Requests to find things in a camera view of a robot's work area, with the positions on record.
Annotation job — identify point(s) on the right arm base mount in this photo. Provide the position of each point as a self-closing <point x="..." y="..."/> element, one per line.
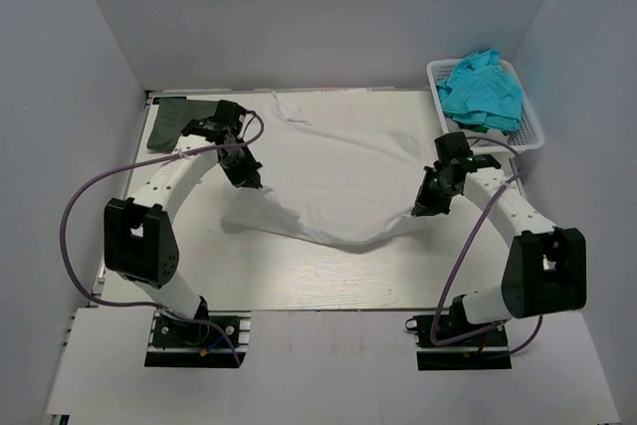
<point x="485" y="351"/>

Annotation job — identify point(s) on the white t-shirt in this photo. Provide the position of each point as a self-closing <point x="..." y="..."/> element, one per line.
<point x="340" y="186"/>

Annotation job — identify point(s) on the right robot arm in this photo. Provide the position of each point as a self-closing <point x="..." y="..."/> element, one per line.
<point x="545" y="271"/>

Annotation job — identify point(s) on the dark green folded t-shirt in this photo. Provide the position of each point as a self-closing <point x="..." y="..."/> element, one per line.
<point x="173" y="115"/>

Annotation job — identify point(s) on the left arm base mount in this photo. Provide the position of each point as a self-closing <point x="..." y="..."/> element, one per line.
<point x="173" y="344"/>

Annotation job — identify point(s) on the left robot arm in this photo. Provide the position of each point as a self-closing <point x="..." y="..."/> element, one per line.
<point x="140" y="244"/>

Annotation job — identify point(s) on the white plastic basket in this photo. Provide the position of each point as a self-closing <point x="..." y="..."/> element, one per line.
<point x="528" y="137"/>

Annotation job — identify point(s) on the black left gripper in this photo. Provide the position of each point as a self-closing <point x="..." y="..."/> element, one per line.
<point x="248" y="176"/>

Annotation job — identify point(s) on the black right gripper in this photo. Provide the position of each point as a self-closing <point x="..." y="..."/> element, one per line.
<point x="426" y="199"/>

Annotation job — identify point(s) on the teal t-shirt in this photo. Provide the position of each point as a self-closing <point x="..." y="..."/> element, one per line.
<point x="478" y="92"/>

